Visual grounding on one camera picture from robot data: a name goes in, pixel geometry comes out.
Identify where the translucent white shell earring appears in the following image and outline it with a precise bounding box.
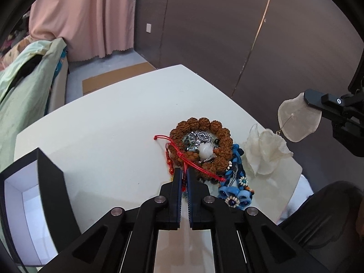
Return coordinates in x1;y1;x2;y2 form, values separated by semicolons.
277;92;322;143

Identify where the brown rudraksha bead bracelet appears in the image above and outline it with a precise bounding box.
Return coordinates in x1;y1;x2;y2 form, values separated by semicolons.
167;116;235;181

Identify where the blue flower bead necklace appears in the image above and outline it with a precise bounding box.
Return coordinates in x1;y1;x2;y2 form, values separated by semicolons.
217;143;255;211

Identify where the red cord bracelet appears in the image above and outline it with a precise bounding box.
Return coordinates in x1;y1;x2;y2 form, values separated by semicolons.
153;134;227;192

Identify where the white jade pendant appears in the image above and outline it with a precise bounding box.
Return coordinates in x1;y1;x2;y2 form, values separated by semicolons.
198;142;215;161

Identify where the teal stone chip bracelet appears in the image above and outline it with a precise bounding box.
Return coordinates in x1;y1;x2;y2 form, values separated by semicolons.
181;134;200;153

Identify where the silver ball chain necklace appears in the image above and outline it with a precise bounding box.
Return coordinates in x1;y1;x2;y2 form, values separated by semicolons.
186;130;214;149

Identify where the white fabric flower hair clip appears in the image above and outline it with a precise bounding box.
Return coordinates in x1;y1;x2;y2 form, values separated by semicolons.
243;124;293;176

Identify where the black open gift box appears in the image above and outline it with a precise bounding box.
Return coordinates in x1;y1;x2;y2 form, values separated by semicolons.
1;148;81;267

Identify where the white bed mattress base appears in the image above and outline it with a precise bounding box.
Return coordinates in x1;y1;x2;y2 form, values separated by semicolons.
46;57;68;114

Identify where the green bed quilt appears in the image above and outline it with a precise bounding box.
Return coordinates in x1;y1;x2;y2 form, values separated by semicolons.
1;38;67;102

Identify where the green bed sheet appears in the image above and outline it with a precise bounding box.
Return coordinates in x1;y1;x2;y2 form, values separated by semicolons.
1;56;64;170

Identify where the pink curtain right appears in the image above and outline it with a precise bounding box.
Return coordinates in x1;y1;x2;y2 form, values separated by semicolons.
29;0;136;62

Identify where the white wall socket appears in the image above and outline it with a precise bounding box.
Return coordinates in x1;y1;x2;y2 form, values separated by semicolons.
146;23;152;33

